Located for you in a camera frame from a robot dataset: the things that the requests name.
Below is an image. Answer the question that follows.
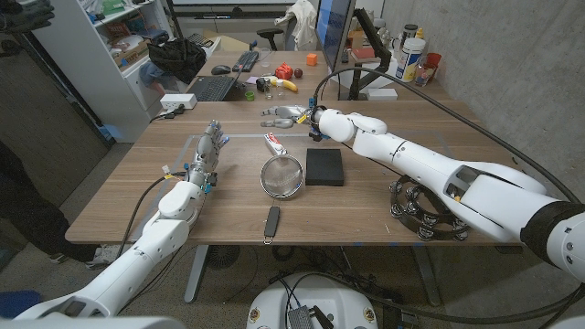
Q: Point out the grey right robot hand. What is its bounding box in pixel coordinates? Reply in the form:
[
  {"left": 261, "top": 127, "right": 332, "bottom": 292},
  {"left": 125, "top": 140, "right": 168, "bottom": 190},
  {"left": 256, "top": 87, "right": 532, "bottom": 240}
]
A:
[{"left": 260, "top": 104, "right": 321, "bottom": 130}]

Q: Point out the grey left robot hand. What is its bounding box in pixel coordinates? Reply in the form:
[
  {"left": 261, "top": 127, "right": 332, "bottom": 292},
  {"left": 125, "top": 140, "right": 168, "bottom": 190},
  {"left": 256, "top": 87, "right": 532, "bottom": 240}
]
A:
[{"left": 185, "top": 119, "right": 230, "bottom": 186}]

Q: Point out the red white toothpaste box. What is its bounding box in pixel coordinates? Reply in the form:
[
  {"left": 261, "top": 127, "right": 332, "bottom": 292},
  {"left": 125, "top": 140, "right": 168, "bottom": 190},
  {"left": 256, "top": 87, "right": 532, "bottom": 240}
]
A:
[{"left": 263, "top": 132, "right": 288, "bottom": 156}]

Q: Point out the yellow banana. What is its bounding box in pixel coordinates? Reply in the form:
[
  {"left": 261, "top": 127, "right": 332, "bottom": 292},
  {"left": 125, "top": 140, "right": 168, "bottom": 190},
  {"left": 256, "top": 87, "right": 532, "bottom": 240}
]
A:
[{"left": 271, "top": 77, "right": 299, "bottom": 93}]

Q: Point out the white power strip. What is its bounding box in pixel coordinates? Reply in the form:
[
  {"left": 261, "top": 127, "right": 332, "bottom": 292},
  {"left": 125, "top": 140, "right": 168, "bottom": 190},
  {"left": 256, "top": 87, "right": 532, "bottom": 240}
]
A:
[{"left": 159, "top": 93, "right": 198, "bottom": 111}]

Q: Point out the black foam block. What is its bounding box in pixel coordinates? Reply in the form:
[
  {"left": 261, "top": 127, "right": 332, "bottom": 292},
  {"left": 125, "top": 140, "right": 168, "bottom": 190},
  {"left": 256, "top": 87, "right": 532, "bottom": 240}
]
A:
[{"left": 304, "top": 147, "right": 346, "bottom": 187}]

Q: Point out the black laptop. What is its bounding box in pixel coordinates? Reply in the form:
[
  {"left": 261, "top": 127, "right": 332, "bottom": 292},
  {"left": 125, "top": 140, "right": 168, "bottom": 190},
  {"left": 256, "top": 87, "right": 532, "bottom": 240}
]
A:
[{"left": 186, "top": 63, "right": 243, "bottom": 102}]

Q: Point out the black keyboard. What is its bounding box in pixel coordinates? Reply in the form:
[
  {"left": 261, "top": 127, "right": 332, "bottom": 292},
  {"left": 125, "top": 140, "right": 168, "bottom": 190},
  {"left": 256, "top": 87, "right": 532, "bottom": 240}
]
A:
[{"left": 231, "top": 49, "right": 261, "bottom": 73}]

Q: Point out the white flat box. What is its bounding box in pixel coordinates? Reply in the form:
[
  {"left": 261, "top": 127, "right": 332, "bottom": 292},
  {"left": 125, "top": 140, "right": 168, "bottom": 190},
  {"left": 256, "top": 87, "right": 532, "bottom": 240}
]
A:
[{"left": 365, "top": 87, "right": 399, "bottom": 101}]

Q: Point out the white jacket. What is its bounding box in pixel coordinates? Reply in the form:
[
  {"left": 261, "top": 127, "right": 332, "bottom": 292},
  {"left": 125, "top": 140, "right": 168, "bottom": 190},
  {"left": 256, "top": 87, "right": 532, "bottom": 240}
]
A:
[{"left": 273, "top": 0, "right": 319, "bottom": 51}]

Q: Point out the computer monitor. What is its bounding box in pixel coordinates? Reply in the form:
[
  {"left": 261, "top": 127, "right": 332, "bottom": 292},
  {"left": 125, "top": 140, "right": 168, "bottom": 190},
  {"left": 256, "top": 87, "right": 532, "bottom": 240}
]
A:
[{"left": 314, "top": 0, "right": 357, "bottom": 77}]

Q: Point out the black bag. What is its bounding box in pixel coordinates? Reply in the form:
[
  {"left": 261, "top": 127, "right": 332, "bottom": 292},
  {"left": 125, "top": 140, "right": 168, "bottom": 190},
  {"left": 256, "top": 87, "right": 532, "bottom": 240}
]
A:
[{"left": 146, "top": 37, "right": 207, "bottom": 86}]

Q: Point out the black round floor fan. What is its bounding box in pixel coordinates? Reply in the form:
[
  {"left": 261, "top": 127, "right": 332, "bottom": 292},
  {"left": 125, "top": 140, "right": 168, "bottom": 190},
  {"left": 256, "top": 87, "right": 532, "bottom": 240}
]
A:
[{"left": 207, "top": 245, "right": 241, "bottom": 271}]

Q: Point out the grey keyboard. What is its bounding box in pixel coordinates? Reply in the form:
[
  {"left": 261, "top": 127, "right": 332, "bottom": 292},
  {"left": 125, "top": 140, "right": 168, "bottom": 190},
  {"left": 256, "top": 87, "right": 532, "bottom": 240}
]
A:
[{"left": 186, "top": 32, "right": 216, "bottom": 49}]

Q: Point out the grey table leg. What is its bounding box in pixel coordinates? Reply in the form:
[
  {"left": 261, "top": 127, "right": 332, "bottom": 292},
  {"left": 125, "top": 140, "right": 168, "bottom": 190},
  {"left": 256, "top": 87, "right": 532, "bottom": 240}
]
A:
[
  {"left": 410, "top": 246, "right": 443, "bottom": 307},
  {"left": 183, "top": 244, "right": 210, "bottom": 305}
]

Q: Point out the cardboard box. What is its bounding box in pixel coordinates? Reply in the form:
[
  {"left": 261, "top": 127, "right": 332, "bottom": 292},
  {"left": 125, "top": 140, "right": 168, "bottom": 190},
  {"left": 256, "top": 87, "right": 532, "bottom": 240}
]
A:
[{"left": 112, "top": 39, "right": 151, "bottom": 69}]

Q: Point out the white canister blue label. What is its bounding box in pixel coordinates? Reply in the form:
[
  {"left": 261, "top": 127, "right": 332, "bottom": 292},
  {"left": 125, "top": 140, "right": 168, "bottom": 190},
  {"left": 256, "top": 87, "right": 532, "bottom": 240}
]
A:
[{"left": 395, "top": 37, "right": 427, "bottom": 84}]

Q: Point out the clear plastic jar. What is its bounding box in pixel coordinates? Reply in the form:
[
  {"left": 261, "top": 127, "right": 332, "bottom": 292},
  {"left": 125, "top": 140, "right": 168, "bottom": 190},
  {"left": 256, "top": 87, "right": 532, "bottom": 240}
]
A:
[{"left": 414, "top": 61, "right": 436, "bottom": 88}]

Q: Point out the bottle with black lid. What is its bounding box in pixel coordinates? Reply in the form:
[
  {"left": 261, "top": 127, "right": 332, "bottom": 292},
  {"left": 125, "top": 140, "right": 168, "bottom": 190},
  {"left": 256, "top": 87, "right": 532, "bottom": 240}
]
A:
[{"left": 399, "top": 23, "right": 420, "bottom": 47}]

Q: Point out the black tambourine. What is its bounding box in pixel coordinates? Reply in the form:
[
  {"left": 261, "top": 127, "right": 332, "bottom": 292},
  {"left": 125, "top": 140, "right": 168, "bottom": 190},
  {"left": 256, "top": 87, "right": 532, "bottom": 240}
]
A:
[{"left": 388, "top": 175, "right": 472, "bottom": 242}]

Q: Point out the white shelf cabinet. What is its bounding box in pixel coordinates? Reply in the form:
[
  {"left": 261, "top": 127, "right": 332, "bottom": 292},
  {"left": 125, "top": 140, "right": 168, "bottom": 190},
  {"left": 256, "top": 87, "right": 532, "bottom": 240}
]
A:
[{"left": 31, "top": 0, "right": 177, "bottom": 143}]

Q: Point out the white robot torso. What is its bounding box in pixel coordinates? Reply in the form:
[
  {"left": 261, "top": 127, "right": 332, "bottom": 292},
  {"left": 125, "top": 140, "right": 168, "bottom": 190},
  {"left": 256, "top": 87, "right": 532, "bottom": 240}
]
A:
[{"left": 246, "top": 272, "right": 379, "bottom": 329}]

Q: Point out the person in dark clothes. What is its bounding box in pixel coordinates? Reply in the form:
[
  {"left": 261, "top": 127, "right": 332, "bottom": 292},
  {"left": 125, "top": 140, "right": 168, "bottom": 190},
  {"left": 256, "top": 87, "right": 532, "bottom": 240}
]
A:
[{"left": 0, "top": 141, "right": 124, "bottom": 271}]

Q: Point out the black glove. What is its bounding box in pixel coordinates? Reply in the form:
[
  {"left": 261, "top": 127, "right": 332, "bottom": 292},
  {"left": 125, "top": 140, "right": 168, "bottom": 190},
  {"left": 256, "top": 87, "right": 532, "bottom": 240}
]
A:
[{"left": 0, "top": 0, "right": 56, "bottom": 34}]

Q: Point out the blue fabric item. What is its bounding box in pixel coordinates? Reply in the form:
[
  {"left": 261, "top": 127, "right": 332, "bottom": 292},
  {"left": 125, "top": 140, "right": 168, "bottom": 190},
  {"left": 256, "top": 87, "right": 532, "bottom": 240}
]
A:
[{"left": 0, "top": 290, "right": 42, "bottom": 319}]

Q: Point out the metal mesh sieve black handle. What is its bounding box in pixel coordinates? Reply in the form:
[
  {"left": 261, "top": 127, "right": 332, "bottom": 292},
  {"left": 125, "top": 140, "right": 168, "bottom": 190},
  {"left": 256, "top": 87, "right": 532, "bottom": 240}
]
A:
[{"left": 259, "top": 154, "right": 304, "bottom": 246}]

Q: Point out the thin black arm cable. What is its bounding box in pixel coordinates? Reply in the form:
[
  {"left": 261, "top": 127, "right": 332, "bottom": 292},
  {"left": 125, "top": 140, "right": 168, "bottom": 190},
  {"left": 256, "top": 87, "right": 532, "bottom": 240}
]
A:
[{"left": 116, "top": 171, "right": 188, "bottom": 257}]

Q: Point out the thick black cable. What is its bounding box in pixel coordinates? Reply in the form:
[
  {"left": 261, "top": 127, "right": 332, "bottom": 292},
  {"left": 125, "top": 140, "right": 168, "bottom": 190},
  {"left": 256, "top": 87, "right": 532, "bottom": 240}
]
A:
[{"left": 310, "top": 66, "right": 585, "bottom": 326}]

